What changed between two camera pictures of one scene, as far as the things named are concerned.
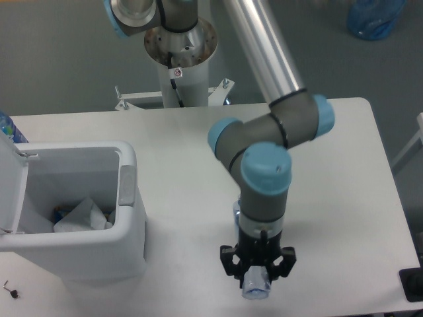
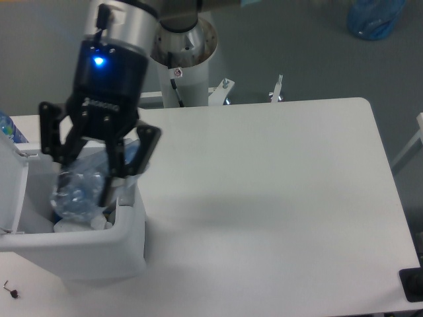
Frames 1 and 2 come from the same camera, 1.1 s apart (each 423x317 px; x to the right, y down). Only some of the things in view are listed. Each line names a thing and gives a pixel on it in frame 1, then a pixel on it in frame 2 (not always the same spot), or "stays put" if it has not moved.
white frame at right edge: [418, 135] stays put
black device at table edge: [412, 280] stays put
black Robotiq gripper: [262, 251] → [110, 82]
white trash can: [36, 178] stays put
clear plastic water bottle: [256, 280] → [77, 190]
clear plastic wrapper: [86, 216] stays put
